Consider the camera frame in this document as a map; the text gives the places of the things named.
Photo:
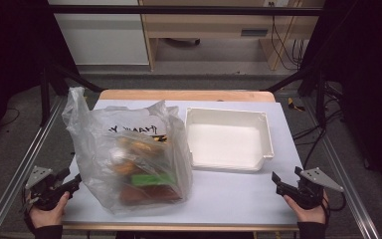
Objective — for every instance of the person's right hand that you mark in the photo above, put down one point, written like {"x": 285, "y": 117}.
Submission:
{"x": 310, "y": 215}

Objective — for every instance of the black metal stand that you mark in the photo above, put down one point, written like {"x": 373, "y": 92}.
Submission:
{"x": 44, "y": 96}
{"x": 320, "y": 96}

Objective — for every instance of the person's left hand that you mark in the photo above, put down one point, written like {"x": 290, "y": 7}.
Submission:
{"x": 48, "y": 217}

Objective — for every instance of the black horizontal bar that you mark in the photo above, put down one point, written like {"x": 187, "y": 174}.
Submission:
{"x": 179, "y": 10}

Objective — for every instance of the aluminium rail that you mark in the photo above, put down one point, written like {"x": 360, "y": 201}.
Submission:
{"x": 23, "y": 166}
{"x": 348, "y": 186}

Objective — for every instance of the wooden desk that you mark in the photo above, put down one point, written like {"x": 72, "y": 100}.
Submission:
{"x": 209, "y": 26}

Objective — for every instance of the green snack packet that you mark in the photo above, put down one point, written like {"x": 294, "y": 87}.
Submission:
{"x": 152, "y": 180}

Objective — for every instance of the orange juice bottle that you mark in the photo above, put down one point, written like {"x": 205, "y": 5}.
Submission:
{"x": 123, "y": 166}

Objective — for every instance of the white cabinet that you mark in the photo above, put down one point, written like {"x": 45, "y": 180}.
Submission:
{"x": 102, "y": 40}

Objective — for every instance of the dark red snack packet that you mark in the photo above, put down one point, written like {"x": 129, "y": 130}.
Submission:
{"x": 149, "y": 195}

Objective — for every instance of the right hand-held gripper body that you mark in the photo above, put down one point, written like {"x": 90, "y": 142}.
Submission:
{"x": 310, "y": 194}

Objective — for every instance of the yellow and black tape strip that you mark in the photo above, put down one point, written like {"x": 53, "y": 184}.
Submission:
{"x": 293, "y": 104}

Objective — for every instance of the black curtain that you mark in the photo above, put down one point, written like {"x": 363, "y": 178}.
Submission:
{"x": 10, "y": 49}
{"x": 368, "y": 66}

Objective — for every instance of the black and yellow chips bag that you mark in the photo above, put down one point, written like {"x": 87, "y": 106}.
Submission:
{"x": 142, "y": 146}

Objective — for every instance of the dark object under desk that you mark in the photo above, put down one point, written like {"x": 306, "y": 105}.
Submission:
{"x": 182, "y": 42}

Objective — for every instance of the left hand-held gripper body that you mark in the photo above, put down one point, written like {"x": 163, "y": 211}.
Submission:
{"x": 44, "y": 191}

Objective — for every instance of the white plastic tray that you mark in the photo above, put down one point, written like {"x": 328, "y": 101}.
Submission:
{"x": 225, "y": 146}

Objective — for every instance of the clear plastic bag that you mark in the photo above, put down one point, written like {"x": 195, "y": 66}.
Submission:
{"x": 93, "y": 159}

